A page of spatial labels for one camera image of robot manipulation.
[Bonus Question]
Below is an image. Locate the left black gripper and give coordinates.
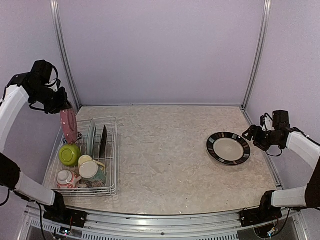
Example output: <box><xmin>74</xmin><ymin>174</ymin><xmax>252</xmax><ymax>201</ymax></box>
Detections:
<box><xmin>31</xmin><ymin>83</ymin><xmax>72</xmax><ymax>114</ymax></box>

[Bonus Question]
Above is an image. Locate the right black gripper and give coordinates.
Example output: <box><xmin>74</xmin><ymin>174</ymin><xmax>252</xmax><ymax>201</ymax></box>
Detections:
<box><xmin>242</xmin><ymin>124</ymin><xmax>281</xmax><ymax>151</ymax></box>

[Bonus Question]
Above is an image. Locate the pink polka dot plate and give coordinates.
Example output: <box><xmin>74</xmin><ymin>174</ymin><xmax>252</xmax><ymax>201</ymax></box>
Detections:
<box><xmin>60</xmin><ymin>108</ymin><xmax>78</xmax><ymax>144</ymax></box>

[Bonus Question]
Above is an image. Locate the black striped rim plate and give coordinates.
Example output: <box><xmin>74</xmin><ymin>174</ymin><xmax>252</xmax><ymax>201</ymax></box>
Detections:
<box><xmin>206</xmin><ymin>131</ymin><xmax>251</xmax><ymax>166</ymax></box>

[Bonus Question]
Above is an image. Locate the light green flower plate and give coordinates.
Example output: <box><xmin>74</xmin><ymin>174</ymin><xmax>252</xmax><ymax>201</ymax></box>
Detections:
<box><xmin>86</xmin><ymin>118</ymin><xmax>96</xmax><ymax>156</ymax></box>

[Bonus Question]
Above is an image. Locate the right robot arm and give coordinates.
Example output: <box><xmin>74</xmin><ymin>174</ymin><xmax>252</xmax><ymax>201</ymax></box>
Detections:
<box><xmin>249</xmin><ymin>141</ymin><xmax>313</xmax><ymax>190</ymax></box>

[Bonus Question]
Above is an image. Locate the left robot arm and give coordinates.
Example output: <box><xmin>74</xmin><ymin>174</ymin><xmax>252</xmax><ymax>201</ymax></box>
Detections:
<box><xmin>0</xmin><ymin>59</ymin><xmax>78</xmax><ymax>223</ymax></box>

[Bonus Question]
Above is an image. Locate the blue white patterned bowl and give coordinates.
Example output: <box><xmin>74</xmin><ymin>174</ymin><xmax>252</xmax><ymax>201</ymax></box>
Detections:
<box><xmin>62</xmin><ymin>131</ymin><xmax>83</xmax><ymax>145</ymax></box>

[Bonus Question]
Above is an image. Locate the green bowl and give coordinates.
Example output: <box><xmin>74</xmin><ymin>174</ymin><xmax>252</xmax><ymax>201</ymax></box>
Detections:
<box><xmin>58</xmin><ymin>144</ymin><xmax>82</xmax><ymax>167</ymax></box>

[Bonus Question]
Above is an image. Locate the pale yellow mug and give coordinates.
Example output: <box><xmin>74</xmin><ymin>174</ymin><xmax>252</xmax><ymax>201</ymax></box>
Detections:
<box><xmin>78</xmin><ymin>154</ymin><xmax>105</xmax><ymax>171</ymax></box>

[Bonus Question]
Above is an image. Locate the small black square plate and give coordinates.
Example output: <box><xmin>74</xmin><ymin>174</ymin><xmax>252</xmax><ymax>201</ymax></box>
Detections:
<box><xmin>99</xmin><ymin>125</ymin><xmax>108</xmax><ymax>159</ymax></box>

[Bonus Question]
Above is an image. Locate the red white floral teacup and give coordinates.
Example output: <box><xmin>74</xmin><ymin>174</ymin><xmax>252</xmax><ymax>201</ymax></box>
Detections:
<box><xmin>56</xmin><ymin>170</ymin><xmax>82</xmax><ymax>189</ymax></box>

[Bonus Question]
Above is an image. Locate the teal patterned mug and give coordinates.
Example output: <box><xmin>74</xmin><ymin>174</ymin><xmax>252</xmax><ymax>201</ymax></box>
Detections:
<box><xmin>79</xmin><ymin>161</ymin><xmax>107</xmax><ymax>188</ymax></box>

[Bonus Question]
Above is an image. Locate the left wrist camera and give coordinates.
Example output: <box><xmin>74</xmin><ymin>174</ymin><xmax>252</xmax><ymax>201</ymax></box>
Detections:
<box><xmin>45</xmin><ymin>77</ymin><xmax>61</xmax><ymax>92</ymax></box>

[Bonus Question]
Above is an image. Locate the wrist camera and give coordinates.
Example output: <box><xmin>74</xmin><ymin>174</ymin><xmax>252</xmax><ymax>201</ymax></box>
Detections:
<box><xmin>260</xmin><ymin>110</ymin><xmax>291</xmax><ymax>131</ymax></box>
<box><xmin>45</xmin><ymin>77</ymin><xmax>61</xmax><ymax>92</ymax></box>

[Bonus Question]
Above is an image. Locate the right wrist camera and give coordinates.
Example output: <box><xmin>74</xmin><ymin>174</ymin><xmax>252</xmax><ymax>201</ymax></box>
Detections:
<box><xmin>260</xmin><ymin>110</ymin><xmax>291</xmax><ymax>131</ymax></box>

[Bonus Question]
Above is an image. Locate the white wire dish rack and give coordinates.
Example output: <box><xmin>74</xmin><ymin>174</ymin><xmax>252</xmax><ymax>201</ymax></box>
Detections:
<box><xmin>43</xmin><ymin>116</ymin><xmax>119</xmax><ymax>197</ymax></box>

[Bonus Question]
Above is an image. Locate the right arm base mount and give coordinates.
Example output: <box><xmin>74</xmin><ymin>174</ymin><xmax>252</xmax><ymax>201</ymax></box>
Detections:
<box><xmin>239</xmin><ymin>190</ymin><xmax>283</xmax><ymax>227</ymax></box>

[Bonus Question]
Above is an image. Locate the left aluminium corner post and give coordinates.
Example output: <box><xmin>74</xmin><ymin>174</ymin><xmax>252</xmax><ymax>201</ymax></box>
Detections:
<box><xmin>49</xmin><ymin>0</ymin><xmax>82</xmax><ymax>111</ymax></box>

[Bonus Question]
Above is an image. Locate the aluminium corner post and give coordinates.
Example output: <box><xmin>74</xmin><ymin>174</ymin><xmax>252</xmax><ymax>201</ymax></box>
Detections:
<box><xmin>49</xmin><ymin>0</ymin><xmax>82</xmax><ymax>111</ymax></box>
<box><xmin>241</xmin><ymin>0</ymin><xmax>272</xmax><ymax>112</ymax></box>

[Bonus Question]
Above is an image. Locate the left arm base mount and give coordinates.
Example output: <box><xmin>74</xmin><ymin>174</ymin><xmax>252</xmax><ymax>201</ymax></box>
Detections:
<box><xmin>43</xmin><ymin>191</ymin><xmax>88</xmax><ymax>228</ymax></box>

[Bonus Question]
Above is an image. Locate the right aluminium corner post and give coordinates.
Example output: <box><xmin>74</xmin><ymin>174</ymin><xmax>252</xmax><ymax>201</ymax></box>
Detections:
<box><xmin>241</xmin><ymin>0</ymin><xmax>272</xmax><ymax>112</ymax></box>

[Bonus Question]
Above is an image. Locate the aluminium front rail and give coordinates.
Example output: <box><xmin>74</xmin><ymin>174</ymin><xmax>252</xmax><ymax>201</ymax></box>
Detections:
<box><xmin>23</xmin><ymin>208</ymin><xmax>308</xmax><ymax>240</ymax></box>

